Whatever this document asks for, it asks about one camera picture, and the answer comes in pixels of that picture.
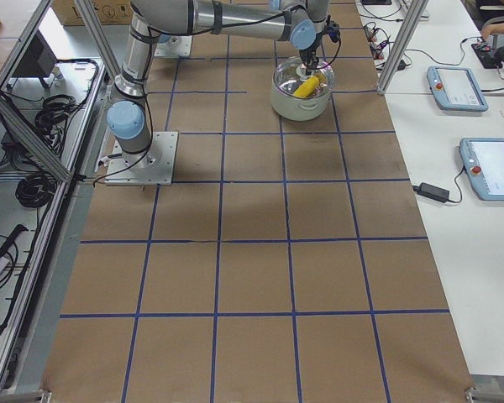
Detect white steel cooking pot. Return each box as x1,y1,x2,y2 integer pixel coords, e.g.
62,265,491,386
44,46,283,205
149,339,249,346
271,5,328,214
270,81,333,121

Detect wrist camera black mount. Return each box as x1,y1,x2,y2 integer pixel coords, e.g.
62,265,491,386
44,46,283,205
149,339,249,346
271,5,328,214
323,18,342,44

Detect cardboard box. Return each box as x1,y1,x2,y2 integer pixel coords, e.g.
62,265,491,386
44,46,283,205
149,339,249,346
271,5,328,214
52,0,135,27

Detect glass pot lid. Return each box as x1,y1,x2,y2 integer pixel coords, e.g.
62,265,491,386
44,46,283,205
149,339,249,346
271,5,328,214
272,57,335,99

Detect coiled black cables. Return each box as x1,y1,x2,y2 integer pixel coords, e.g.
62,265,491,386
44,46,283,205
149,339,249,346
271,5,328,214
0,58,102,345

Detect aluminium frame post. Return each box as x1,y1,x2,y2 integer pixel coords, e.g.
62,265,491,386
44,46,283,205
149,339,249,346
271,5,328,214
377,0,428,95

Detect small circuit board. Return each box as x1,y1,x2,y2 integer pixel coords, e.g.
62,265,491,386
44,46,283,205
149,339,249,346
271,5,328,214
363,22,392,60

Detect brown paper table cover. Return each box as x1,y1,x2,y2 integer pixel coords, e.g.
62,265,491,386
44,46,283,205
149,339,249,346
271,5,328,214
43,1,471,402

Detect black power adapter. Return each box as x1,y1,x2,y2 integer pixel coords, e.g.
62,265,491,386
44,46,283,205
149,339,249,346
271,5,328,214
412,182,449,203

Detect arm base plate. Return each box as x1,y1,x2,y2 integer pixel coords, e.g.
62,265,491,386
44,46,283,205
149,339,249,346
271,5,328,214
154,36,192,59
103,131,178,186

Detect aluminium side frame rail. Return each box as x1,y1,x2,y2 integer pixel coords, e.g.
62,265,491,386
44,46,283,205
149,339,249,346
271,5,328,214
0,0,110,391

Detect teach pendant tablet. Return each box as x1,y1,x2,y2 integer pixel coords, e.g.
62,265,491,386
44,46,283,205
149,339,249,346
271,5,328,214
427,66,488,113
459,138,504,202

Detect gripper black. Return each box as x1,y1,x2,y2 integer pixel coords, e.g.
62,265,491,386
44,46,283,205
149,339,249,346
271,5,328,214
300,44,319,76

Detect person hand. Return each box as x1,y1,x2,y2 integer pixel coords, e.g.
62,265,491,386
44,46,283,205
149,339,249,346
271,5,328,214
480,23,504,40

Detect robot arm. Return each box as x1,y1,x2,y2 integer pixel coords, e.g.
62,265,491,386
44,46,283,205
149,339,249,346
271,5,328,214
157,34,181,47
105,1,333,184

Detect near teach pendant tablet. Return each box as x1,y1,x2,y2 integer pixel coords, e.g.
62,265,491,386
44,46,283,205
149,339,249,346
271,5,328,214
459,138,504,202

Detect far teach pendant tablet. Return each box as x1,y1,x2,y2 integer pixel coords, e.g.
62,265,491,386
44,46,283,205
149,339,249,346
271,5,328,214
427,66,488,113

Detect yellow corn cob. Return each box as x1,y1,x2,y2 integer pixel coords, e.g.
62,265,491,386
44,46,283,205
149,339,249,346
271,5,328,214
293,76,321,99

